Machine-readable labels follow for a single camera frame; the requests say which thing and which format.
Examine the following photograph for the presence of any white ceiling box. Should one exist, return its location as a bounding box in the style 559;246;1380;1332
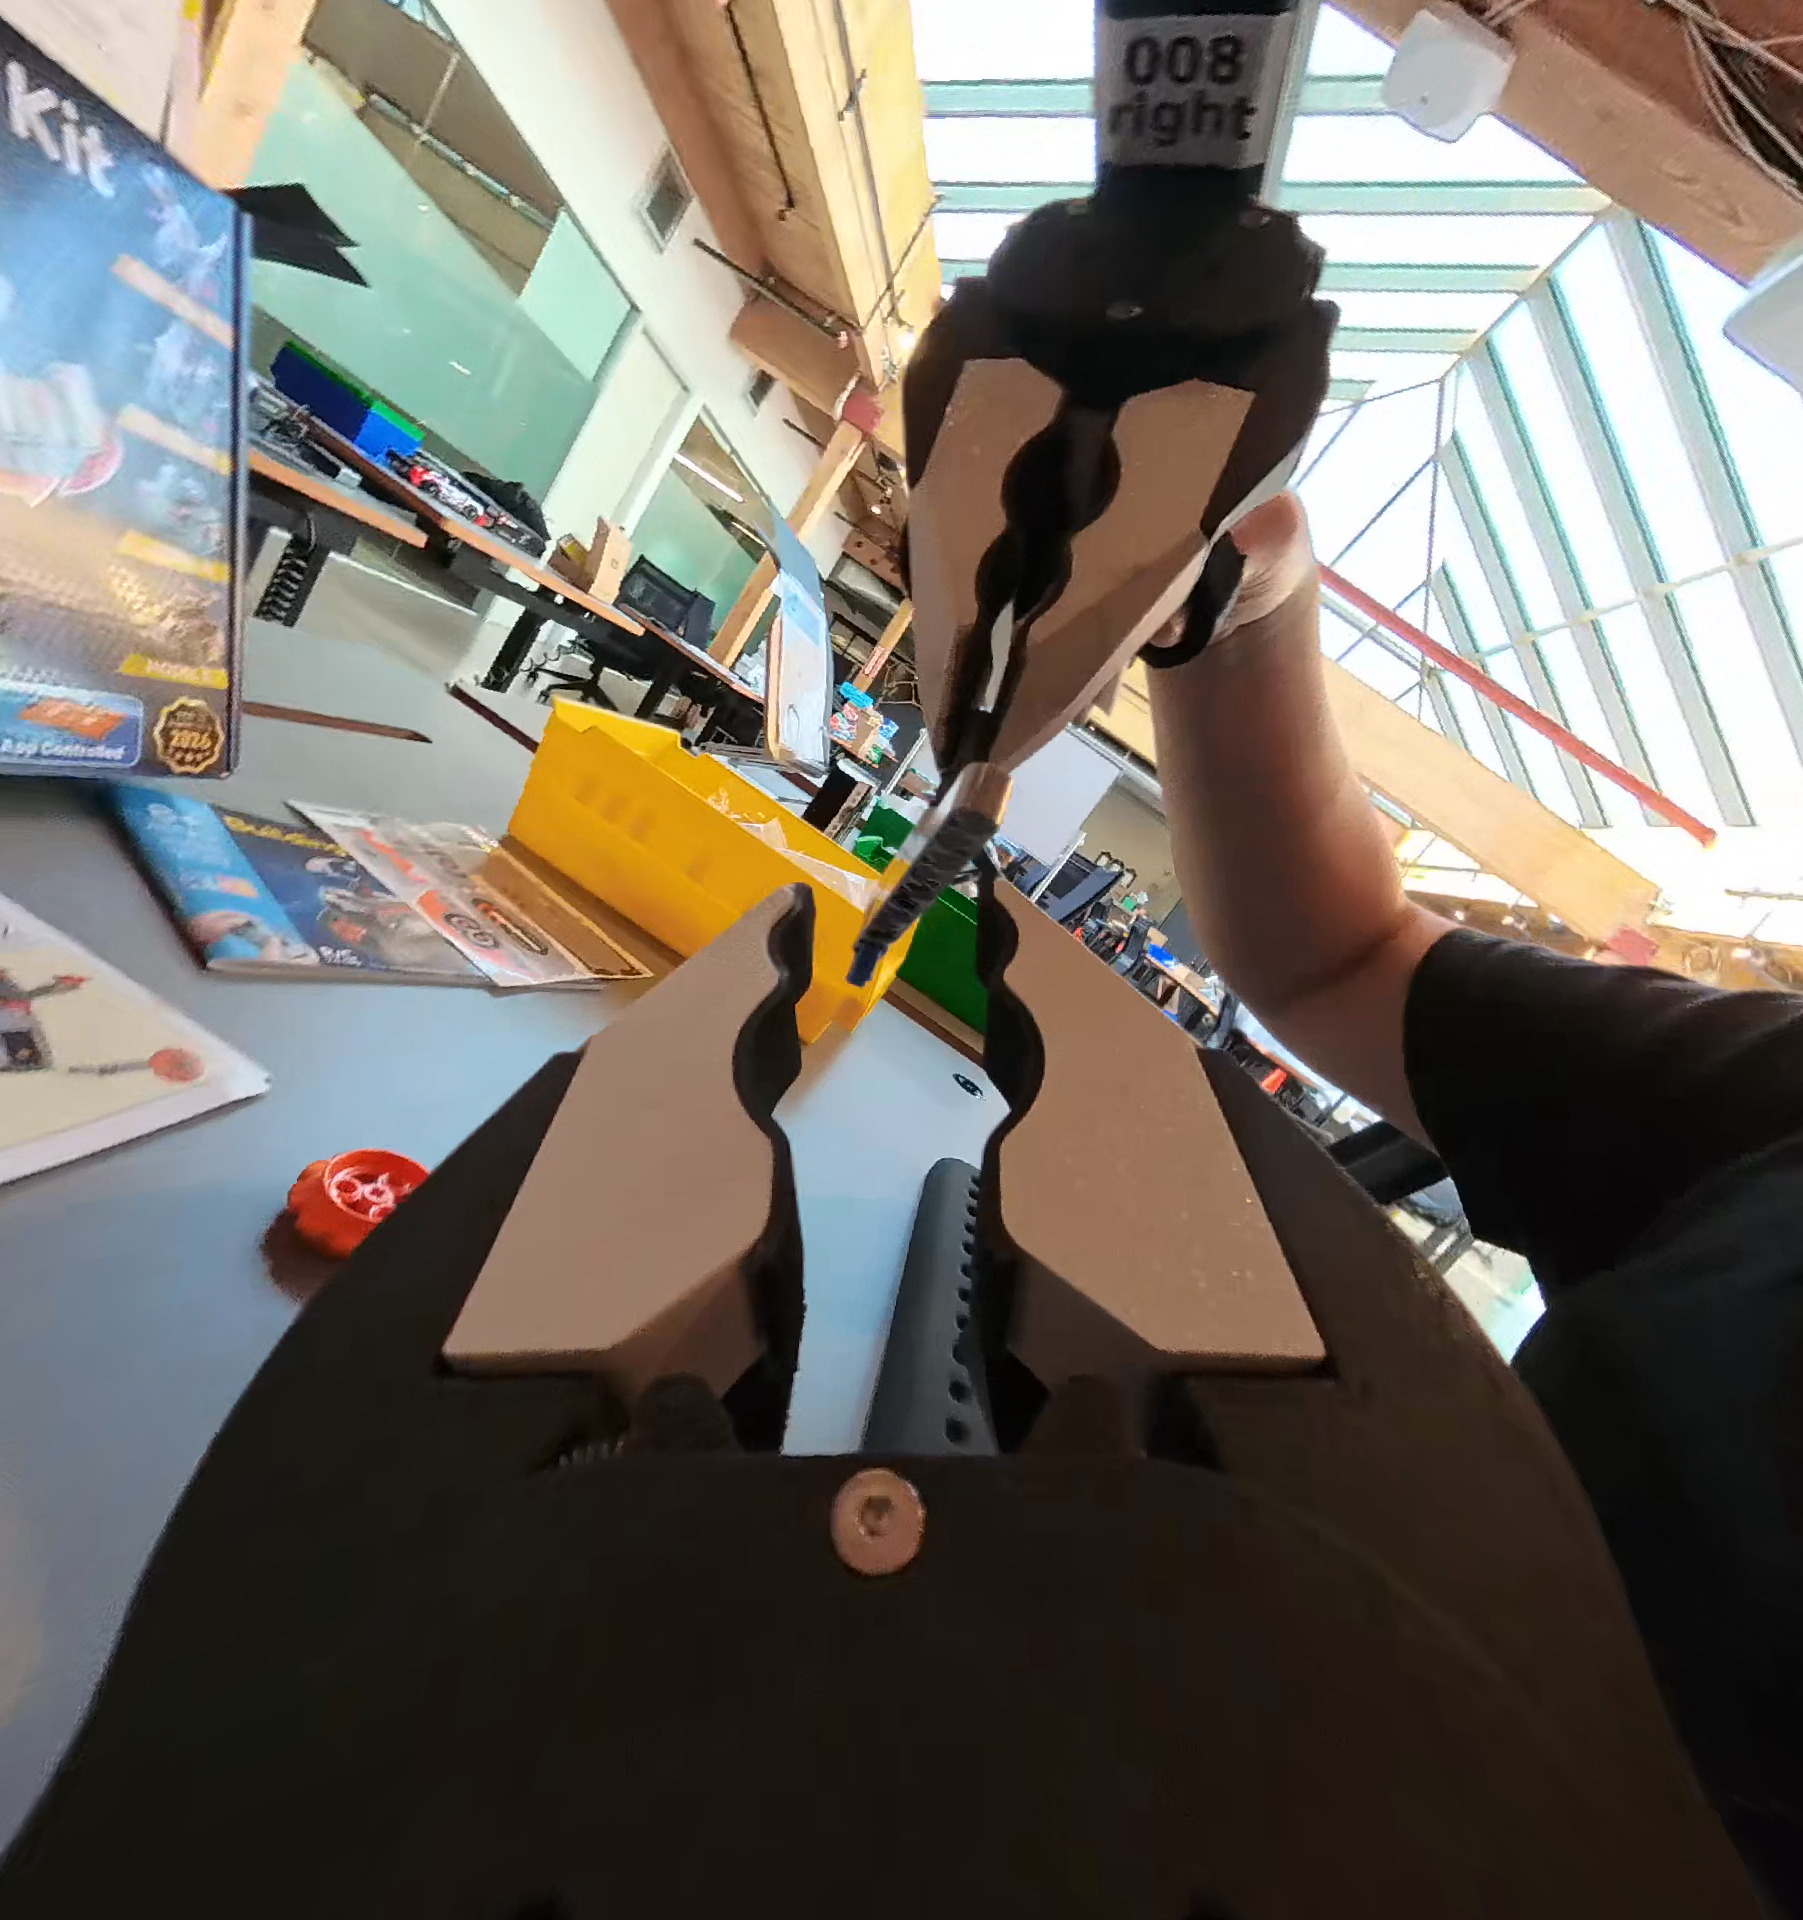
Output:
1380;6;1518;146

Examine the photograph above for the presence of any white display board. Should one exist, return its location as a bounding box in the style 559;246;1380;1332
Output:
761;508;843;775

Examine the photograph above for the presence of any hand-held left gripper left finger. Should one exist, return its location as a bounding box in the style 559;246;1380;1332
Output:
439;881;822;1455

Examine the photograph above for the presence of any person's right forearm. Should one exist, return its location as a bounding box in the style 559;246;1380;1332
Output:
1139;593;1460;1144

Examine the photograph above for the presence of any orange gear wheel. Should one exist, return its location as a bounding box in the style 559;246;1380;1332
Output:
285;1147;433;1260

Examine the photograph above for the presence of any small blue-cover booklet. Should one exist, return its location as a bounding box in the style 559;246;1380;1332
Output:
106;783;491;986

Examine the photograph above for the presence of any yellow plastic bin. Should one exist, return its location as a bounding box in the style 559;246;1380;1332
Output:
508;697;918;1045

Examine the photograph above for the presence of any person's right hand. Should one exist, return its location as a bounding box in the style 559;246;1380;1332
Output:
1180;493;1323;669

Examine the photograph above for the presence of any black dimpled chair part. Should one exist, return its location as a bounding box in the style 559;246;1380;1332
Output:
859;1155;999;1456

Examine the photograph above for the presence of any green storage bin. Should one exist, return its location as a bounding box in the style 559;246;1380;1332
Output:
855;802;993;1037

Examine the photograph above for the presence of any open instruction booklet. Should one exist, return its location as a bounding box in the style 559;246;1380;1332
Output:
0;853;273;1202

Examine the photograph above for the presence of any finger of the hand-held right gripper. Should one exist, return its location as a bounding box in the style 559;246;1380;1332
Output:
909;358;1072;770
972;384;1259;770

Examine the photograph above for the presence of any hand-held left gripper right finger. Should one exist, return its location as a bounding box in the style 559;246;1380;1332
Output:
972;881;1328;1455

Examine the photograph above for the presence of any dark work table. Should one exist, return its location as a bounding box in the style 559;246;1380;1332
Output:
246;438;783;721

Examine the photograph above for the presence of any printed paper sheet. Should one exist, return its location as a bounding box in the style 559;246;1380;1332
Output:
289;800;647;993

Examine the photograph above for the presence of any blue robot kit box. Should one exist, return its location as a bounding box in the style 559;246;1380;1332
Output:
0;0;251;779

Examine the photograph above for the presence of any red ceiling pipe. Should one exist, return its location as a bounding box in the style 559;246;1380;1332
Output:
1313;560;1722;846

